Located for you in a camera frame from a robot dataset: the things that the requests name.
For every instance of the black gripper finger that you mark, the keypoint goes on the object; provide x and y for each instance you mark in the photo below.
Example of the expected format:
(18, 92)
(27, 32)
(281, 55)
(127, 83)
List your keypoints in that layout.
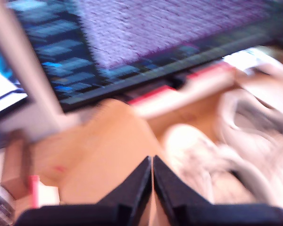
(174, 190)
(132, 190)

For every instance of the white lace-up shoe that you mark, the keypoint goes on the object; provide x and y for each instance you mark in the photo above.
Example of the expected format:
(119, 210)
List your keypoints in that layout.
(268, 164)
(186, 141)

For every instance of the red shoebox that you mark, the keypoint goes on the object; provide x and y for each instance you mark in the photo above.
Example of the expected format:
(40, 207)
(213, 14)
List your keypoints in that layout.
(202, 82)

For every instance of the tan packing paper sheet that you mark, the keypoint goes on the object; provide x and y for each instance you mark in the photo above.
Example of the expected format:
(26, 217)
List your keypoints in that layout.
(103, 141)

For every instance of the grey keyboard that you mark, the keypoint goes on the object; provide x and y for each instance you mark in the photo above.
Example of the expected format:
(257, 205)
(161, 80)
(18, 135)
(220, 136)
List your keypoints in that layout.
(2, 209)

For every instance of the white tissue paper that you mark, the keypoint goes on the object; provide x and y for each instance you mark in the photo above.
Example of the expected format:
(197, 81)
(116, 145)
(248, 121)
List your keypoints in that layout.
(261, 66)

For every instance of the narrow black computer monitor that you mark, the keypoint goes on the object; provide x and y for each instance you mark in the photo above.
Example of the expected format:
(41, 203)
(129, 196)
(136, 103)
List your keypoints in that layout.
(4, 94)

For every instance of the wide black computer monitor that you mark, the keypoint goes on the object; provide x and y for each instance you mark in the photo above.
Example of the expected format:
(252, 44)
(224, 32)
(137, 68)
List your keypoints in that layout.
(155, 28)

